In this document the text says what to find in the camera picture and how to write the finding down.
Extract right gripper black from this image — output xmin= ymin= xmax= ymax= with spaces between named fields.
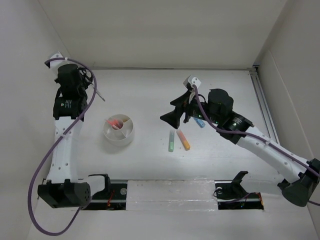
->
xmin=159 ymin=90 xmax=221 ymax=129

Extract black handled scissors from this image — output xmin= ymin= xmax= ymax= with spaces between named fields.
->
xmin=84 ymin=75 xmax=106 ymax=102

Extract thin red pen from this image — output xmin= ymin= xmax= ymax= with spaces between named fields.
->
xmin=106 ymin=119 xmax=122 ymax=129

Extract purple red marker pen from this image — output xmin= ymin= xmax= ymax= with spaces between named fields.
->
xmin=109 ymin=119 xmax=124 ymax=130

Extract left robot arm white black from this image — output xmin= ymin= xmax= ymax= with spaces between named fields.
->
xmin=37 ymin=63 xmax=112 ymax=208

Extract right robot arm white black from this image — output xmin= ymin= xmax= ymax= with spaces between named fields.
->
xmin=160 ymin=85 xmax=320 ymax=207

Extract green highlighter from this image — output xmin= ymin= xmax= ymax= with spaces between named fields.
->
xmin=168 ymin=129 xmax=175 ymax=153

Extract orange yellow highlighter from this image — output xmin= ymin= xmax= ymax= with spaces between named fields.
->
xmin=176 ymin=129 xmax=191 ymax=151

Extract white round divided organizer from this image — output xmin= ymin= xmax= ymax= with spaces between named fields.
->
xmin=103 ymin=114 xmax=135 ymax=147

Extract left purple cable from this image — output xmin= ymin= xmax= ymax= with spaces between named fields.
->
xmin=27 ymin=57 xmax=98 ymax=237

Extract purple cable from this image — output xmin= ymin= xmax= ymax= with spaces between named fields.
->
xmin=191 ymin=83 xmax=320 ymax=205
xmin=27 ymin=57 xmax=98 ymax=237

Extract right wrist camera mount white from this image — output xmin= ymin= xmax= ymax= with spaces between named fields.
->
xmin=183 ymin=75 xmax=201 ymax=89

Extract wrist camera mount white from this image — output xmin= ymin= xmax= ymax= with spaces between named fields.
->
xmin=183 ymin=75 xmax=201 ymax=89
xmin=44 ymin=51 xmax=65 ymax=75

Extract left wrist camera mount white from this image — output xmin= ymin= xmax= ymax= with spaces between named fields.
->
xmin=44 ymin=51 xmax=65 ymax=75

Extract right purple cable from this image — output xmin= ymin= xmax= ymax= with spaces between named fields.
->
xmin=191 ymin=83 xmax=320 ymax=205

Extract aluminium rail right side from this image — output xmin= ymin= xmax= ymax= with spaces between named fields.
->
xmin=248 ymin=65 xmax=280 ymax=144

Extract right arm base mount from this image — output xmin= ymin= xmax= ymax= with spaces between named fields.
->
xmin=213 ymin=171 xmax=264 ymax=210

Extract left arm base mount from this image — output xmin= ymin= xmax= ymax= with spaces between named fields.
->
xmin=81 ymin=180 xmax=128 ymax=211

